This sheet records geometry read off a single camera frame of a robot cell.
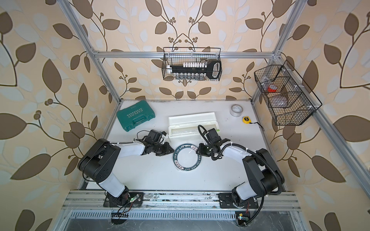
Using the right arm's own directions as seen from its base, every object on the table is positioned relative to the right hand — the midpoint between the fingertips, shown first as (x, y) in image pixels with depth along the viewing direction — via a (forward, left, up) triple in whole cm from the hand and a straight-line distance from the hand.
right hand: (197, 152), depth 89 cm
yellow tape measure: (+24, -38, 0) cm, 45 cm away
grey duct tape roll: (+35, -33, -1) cm, 48 cm away
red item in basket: (+23, -43, +30) cm, 58 cm away
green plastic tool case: (+30, +45, +3) cm, 54 cm away
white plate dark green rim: (-2, +8, -2) cm, 8 cm away
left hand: (+2, +16, 0) cm, 16 cm away
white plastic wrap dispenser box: (+17, +7, +5) cm, 19 cm away
